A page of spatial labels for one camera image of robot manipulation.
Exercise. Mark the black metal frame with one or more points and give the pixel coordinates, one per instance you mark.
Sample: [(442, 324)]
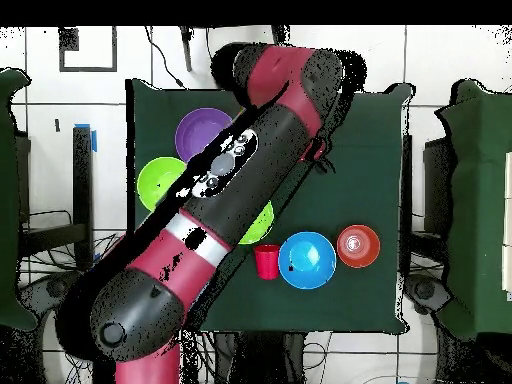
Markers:
[(82, 180)]

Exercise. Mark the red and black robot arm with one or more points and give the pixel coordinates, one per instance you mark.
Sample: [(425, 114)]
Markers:
[(256, 180)]

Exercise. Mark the black stand leg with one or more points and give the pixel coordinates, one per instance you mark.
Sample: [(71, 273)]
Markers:
[(280, 34), (186, 48)]

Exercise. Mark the black metal beam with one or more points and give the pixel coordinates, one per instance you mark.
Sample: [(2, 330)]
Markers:
[(407, 200)]

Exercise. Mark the blue bowl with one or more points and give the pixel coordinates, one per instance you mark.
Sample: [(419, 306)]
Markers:
[(306, 260)]

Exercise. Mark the small orange bowl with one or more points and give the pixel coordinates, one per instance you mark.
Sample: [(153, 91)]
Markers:
[(358, 256)]

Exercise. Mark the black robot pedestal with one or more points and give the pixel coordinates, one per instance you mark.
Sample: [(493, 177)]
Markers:
[(260, 360)]

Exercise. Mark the black square frame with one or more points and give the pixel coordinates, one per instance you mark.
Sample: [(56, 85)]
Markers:
[(114, 48)]

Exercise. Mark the dark green table cloth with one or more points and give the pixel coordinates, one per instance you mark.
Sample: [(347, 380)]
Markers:
[(360, 180)]

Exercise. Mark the green bowl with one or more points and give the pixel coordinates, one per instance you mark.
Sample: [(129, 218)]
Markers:
[(262, 230), (156, 180)]

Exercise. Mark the purple bowl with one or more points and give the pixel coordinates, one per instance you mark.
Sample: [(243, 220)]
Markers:
[(196, 132)]

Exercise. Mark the green cloth side table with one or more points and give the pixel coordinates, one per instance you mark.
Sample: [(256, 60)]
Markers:
[(10, 200), (480, 200)]

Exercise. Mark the red cup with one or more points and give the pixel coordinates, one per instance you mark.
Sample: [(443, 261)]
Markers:
[(267, 264)]

